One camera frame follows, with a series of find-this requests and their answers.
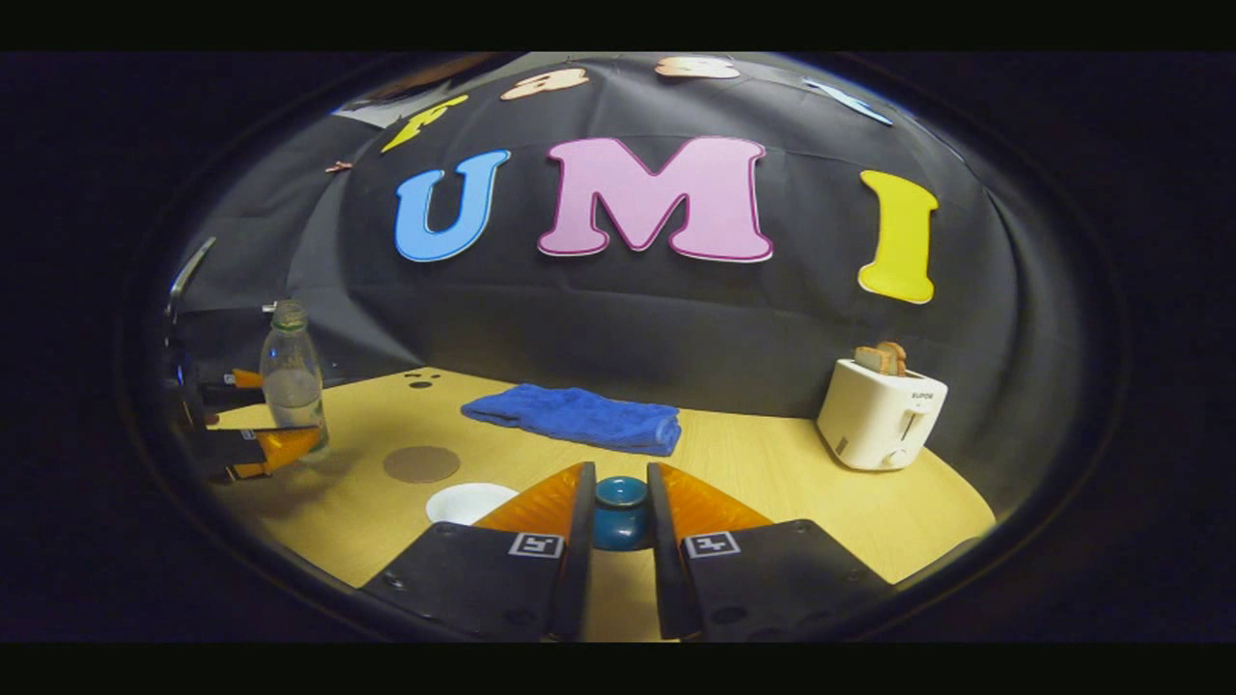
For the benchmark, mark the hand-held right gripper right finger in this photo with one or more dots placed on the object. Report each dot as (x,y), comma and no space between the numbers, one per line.
(664,560)

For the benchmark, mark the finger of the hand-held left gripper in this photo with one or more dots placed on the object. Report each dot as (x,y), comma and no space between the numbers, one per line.
(280,449)
(237,386)

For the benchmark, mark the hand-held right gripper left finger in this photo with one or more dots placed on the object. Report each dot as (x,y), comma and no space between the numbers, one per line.
(579,560)

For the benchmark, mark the clear plastic water bottle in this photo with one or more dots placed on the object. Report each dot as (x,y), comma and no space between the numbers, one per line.
(293,386)

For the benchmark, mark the dark blue teacup lid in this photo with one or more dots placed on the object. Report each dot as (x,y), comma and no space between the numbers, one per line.
(621,516)

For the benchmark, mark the white teacup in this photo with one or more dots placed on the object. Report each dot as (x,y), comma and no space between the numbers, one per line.
(463,502)

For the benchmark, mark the round brown coaster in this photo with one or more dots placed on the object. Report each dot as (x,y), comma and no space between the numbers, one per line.
(421,464)

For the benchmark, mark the blue folded towel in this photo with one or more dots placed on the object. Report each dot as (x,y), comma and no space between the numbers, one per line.
(579,415)

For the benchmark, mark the black backdrop cloth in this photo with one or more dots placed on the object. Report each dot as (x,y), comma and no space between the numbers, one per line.
(676,328)

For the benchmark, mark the white toaster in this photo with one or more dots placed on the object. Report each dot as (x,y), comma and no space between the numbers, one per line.
(874,420)

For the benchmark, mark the toast slice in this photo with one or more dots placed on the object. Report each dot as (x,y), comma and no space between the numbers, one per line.
(898,355)
(872,360)

